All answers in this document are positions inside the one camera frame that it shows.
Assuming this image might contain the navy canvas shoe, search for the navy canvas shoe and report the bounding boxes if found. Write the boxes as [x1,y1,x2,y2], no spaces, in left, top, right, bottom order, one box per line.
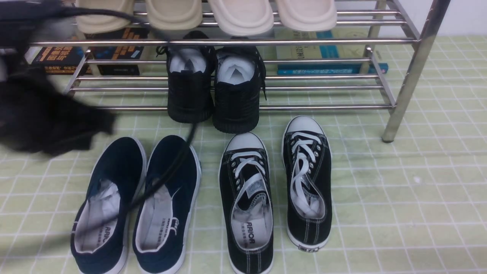
[132,147,202,274]
[70,137,147,274]

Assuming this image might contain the black textured shoe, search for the black textured shoe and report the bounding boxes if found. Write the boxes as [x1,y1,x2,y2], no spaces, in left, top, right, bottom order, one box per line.
[213,45,266,135]
[156,45,216,124]

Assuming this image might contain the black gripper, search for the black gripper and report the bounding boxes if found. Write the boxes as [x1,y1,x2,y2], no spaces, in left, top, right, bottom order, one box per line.
[0,69,116,156]

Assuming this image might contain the black cable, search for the black cable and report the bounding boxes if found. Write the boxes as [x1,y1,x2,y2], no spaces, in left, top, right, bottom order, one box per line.
[0,6,198,259]

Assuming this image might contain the black laced sneaker left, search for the black laced sneaker left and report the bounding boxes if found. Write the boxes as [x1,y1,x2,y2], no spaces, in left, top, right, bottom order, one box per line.
[218,132,274,274]

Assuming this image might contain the beige teal book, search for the beige teal book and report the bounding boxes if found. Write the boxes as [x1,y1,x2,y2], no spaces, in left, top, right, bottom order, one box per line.
[274,27,369,59]

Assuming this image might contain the cream slipper far right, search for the cream slipper far right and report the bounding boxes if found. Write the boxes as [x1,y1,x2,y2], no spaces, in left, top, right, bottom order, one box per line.
[275,0,337,32]

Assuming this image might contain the black laced sneaker right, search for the black laced sneaker right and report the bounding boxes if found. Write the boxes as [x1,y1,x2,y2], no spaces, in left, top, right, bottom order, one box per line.
[281,116,333,253]

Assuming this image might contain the black laced sneaker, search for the black laced sneaker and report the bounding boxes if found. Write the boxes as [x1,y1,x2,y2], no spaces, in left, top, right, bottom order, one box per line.
[218,132,274,274]
[281,116,333,253]

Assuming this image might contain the blue book under rack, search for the blue book under rack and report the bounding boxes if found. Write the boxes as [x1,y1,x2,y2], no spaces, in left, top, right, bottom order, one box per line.
[277,63,389,75]

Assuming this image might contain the black textured shoe right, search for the black textured shoe right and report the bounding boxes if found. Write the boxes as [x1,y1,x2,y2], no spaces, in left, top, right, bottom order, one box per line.
[213,45,266,135]

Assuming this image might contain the green checkered tablecloth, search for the green checkered tablecloth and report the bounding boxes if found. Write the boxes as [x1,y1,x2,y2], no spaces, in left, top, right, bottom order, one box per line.
[0,36,487,274]

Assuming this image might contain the silver metal shoe rack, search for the silver metal shoe rack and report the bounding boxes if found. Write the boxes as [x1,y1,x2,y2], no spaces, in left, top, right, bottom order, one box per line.
[36,0,449,143]

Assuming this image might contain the beige slipper far left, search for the beige slipper far left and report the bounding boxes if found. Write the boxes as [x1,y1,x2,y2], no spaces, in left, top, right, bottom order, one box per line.
[75,0,135,33]

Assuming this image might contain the black textured shoe left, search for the black textured shoe left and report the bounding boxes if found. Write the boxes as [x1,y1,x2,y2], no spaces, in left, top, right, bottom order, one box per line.
[156,45,216,124]

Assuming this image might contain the black orange book left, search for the black orange book left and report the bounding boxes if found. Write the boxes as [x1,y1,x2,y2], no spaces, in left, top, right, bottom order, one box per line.
[31,46,85,76]

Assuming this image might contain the cream slipper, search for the cream slipper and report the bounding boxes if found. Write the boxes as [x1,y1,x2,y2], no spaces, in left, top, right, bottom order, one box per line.
[275,0,337,32]
[208,0,274,37]

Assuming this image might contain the beige slipper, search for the beige slipper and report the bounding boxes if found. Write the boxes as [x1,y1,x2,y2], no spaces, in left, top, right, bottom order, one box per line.
[145,0,202,30]
[75,0,135,33]

